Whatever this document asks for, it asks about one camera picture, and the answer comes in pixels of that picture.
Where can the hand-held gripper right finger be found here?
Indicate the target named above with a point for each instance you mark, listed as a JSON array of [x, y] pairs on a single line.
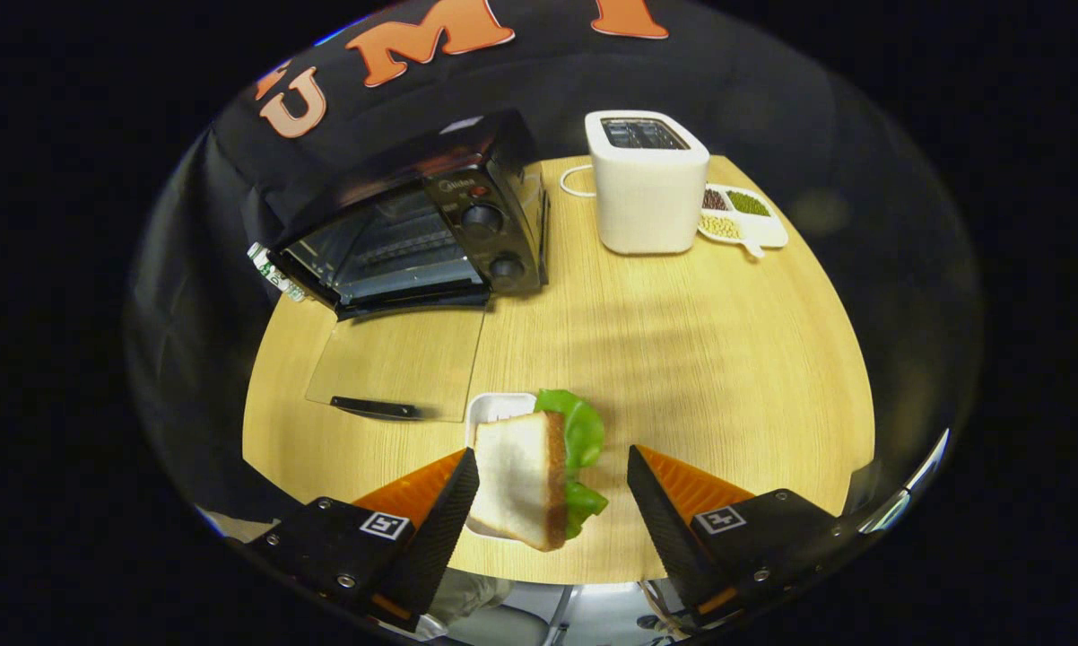
[[665, 529]]

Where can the black toaster oven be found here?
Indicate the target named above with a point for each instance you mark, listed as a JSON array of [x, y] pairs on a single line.
[[481, 220]]

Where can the toast sandwich with lettuce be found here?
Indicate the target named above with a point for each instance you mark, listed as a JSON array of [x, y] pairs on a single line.
[[521, 475]]

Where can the plastic bottle with green label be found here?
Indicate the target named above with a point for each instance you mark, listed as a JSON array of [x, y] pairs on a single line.
[[274, 274]]

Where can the white rectangular tray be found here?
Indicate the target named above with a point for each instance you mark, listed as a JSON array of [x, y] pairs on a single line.
[[494, 408]]

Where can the white divided bean dish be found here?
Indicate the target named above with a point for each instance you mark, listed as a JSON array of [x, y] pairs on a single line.
[[754, 229]]

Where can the white pop-up toaster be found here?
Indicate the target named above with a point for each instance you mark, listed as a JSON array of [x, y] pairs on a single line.
[[647, 202]]

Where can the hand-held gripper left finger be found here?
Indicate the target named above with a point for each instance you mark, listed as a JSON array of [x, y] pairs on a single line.
[[445, 529]]

